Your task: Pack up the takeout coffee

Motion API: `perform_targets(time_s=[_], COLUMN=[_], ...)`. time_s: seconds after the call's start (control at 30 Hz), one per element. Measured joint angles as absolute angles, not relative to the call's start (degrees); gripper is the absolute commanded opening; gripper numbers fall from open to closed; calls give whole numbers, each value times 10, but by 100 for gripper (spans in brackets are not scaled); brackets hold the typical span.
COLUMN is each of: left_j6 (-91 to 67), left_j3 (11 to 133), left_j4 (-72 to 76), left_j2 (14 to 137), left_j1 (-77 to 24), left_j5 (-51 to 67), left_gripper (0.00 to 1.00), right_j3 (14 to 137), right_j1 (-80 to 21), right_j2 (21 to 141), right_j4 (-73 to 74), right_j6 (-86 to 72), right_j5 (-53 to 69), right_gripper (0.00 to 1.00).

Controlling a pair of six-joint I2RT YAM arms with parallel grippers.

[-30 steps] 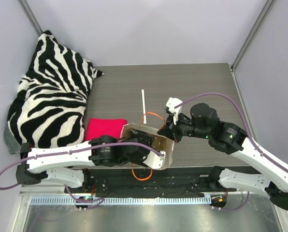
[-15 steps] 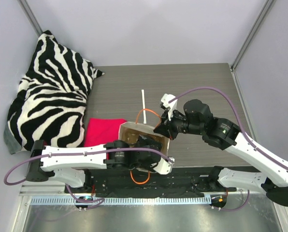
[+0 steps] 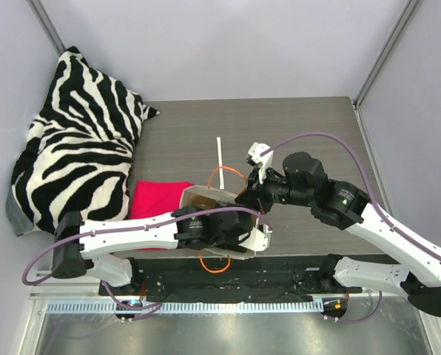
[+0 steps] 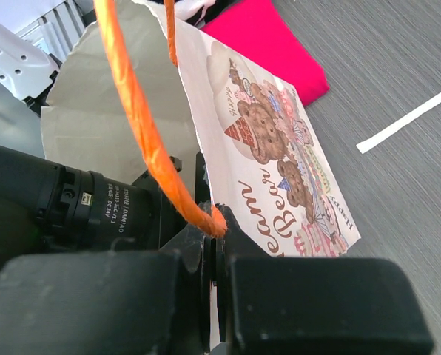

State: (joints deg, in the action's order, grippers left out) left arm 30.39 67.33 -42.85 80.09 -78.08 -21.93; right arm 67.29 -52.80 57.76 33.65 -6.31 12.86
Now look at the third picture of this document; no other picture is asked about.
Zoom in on red folded cloth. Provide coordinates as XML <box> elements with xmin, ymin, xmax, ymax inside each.
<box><xmin>129</xmin><ymin>180</ymin><xmax>193</xmax><ymax>220</ymax></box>

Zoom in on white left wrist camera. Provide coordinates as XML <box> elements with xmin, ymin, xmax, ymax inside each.
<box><xmin>238</xmin><ymin>224</ymin><xmax>272</xmax><ymax>254</ymax></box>

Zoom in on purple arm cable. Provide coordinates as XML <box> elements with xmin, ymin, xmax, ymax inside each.
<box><xmin>260</xmin><ymin>132</ymin><xmax>441</xmax><ymax>325</ymax></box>
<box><xmin>21</xmin><ymin>206</ymin><xmax>275</xmax><ymax>339</ymax></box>

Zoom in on zebra print cushion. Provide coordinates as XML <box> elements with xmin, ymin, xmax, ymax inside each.
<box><xmin>5</xmin><ymin>47</ymin><xmax>159</xmax><ymax>236</ymax></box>

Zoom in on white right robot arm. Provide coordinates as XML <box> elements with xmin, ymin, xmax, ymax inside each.
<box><xmin>235</xmin><ymin>143</ymin><xmax>441</xmax><ymax>317</ymax></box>

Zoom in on white wrapped straw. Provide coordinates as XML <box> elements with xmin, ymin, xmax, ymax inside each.
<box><xmin>216</xmin><ymin>136</ymin><xmax>225</xmax><ymax>190</ymax></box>

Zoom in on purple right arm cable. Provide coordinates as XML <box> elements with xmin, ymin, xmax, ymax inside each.
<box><xmin>260</xmin><ymin>132</ymin><xmax>441</xmax><ymax>325</ymax></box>

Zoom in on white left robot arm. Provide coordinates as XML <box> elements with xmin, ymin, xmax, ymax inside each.
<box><xmin>51</xmin><ymin>203</ymin><xmax>263</xmax><ymax>295</ymax></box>

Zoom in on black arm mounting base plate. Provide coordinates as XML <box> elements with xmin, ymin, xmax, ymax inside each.
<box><xmin>112</xmin><ymin>255</ymin><xmax>362</xmax><ymax>302</ymax></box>

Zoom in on white slotted cable duct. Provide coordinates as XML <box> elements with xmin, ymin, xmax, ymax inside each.
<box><xmin>46</xmin><ymin>299</ymin><xmax>323</xmax><ymax>314</ymax></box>

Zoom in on brown paper takeout bag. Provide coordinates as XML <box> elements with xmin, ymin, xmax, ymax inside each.
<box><xmin>179</xmin><ymin>166</ymin><xmax>266</xmax><ymax>274</ymax></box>

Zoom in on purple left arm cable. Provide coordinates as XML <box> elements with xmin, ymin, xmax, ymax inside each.
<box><xmin>21</xmin><ymin>206</ymin><xmax>275</xmax><ymax>339</ymax></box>

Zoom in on brown cardboard cup carrier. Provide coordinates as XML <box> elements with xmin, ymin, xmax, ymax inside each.
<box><xmin>190</xmin><ymin>195</ymin><xmax>216</xmax><ymax>210</ymax></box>

